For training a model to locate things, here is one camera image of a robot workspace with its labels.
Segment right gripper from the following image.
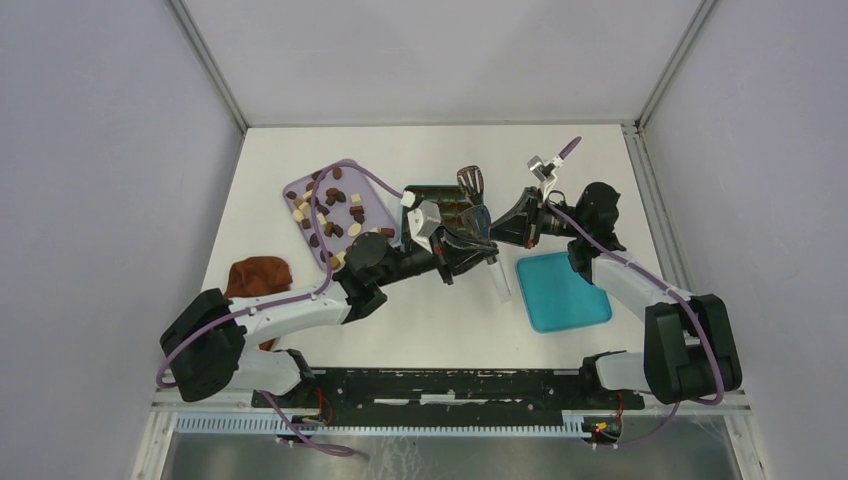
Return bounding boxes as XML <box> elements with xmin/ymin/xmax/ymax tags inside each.
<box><xmin>482</xmin><ymin>186</ymin><xmax>587</xmax><ymax>249</ymax></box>

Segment purple tray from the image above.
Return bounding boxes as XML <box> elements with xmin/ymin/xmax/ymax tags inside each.
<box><xmin>281</xmin><ymin>159</ymin><xmax>401</xmax><ymax>268</ymax></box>

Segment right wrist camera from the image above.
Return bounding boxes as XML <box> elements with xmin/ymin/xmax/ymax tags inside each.
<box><xmin>527</xmin><ymin>156</ymin><xmax>564</xmax><ymax>201</ymax></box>

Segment teal box lid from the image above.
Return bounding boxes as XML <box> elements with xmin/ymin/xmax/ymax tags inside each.
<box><xmin>515</xmin><ymin>252</ymin><xmax>613</xmax><ymax>334</ymax></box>

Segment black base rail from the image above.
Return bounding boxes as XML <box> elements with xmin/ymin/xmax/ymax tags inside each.
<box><xmin>275</xmin><ymin>367</ymin><xmax>645</xmax><ymax>427</ymax></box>

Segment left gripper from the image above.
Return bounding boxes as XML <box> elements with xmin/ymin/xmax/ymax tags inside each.
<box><xmin>374</xmin><ymin>217</ymin><xmax>499</xmax><ymax>287</ymax></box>

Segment metal kitchen tongs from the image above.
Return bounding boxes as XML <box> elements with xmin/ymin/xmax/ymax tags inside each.
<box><xmin>456</xmin><ymin>165</ymin><xmax>511</xmax><ymax>303</ymax></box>

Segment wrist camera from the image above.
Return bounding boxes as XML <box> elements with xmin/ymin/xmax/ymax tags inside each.
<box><xmin>527</xmin><ymin>156</ymin><xmax>564</xmax><ymax>201</ymax></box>
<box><xmin>400</xmin><ymin>190</ymin><xmax>442</xmax><ymax>254</ymax></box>

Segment teal chocolate box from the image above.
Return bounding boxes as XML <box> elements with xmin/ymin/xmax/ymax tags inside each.
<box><xmin>404</xmin><ymin>184</ymin><xmax>473</xmax><ymax>236</ymax></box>

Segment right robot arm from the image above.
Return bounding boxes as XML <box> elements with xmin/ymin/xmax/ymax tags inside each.
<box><xmin>491</xmin><ymin>182</ymin><xmax>742</xmax><ymax>408</ymax></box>

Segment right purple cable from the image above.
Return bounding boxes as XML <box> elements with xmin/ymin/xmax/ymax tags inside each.
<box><xmin>546</xmin><ymin>136</ymin><xmax>727</xmax><ymax>448</ymax></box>

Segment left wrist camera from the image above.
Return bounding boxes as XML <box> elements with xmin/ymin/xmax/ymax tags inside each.
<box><xmin>400</xmin><ymin>190</ymin><xmax>442</xmax><ymax>254</ymax></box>

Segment brown cloth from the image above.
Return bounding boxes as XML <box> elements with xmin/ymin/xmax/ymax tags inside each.
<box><xmin>223</xmin><ymin>256</ymin><xmax>294</xmax><ymax>352</ymax></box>

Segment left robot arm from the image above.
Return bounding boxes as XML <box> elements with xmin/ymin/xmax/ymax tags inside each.
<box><xmin>157</xmin><ymin>228</ymin><xmax>498</xmax><ymax>408</ymax></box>

